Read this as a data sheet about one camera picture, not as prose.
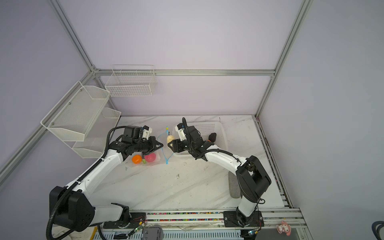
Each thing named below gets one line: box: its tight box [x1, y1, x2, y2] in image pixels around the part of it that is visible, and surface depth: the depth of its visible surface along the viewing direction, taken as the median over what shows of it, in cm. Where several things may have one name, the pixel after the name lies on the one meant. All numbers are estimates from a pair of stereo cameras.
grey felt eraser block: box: [228, 171, 241, 199], surface depth 82 cm
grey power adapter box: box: [141, 225, 164, 240], surface depth 71 cm
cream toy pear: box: [167, 135, 175, 146], surface depth 82 cm
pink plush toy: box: [276, 220, 292, 236], surface depth 71 cm
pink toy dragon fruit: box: [144, 152, 156, 163], surface depth 93 cm
